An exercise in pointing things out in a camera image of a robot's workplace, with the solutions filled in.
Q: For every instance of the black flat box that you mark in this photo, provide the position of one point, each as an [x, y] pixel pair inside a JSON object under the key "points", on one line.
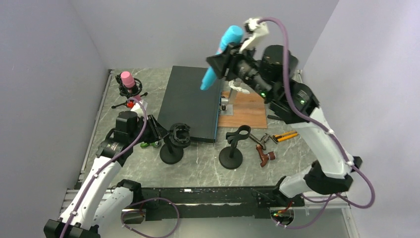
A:
{"points": [[185, 102]]}

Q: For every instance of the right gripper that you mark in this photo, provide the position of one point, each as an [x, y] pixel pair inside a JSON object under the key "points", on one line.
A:
{"points": [[221, 63]]}

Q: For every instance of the green pipe fitting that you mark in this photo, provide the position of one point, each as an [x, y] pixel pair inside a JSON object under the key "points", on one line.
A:
{"points": [[156, 144]]}

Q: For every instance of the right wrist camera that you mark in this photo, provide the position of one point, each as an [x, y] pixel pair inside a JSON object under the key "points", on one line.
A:
{"points": [[257, 30]]}

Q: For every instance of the black base frame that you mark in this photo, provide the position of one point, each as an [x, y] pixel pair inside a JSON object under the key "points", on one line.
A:
{"points": [[155, 204]]}

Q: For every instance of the black clip microphone stand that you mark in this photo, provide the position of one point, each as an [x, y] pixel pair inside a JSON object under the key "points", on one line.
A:
{"points": [[231, 157]]}

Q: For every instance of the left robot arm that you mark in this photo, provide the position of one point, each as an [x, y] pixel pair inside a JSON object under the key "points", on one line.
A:
{"points": [[88, 215]]}

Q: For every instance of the black handled hammer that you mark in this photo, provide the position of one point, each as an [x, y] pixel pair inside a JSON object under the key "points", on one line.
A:
{"points": [[275, 117]]}

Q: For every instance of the grey metal pipe fitting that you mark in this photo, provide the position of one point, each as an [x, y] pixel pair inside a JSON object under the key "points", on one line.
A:
{"points": [[264, 139]]}

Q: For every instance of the black tripod microphone stand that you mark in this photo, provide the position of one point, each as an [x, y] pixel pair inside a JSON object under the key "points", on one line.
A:
{"points": [[120, 87]]}

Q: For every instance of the wooden board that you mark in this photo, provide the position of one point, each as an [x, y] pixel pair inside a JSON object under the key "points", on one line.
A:
{"points": [[247, 109]]}

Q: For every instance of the black shock mount stand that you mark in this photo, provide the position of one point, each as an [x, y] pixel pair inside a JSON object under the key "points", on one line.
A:
{"points": [[175, 141]]}

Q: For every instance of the yellow utility knife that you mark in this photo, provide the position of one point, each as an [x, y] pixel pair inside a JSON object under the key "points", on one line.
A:
{"points": [[285, 136]]}

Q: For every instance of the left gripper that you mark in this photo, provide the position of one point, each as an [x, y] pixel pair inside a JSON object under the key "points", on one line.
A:
{"points": [[157, 131]]}

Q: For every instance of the metal bracket fixture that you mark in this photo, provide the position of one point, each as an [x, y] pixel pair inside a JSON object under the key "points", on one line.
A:
{"points": [[227, 102]]}

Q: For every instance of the brown pipe fitting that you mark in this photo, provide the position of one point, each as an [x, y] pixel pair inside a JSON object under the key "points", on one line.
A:
{"points": [[264, 158]]}

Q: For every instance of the pink microphone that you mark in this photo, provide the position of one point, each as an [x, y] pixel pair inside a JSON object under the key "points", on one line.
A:
{"points": [[132, 87]]}

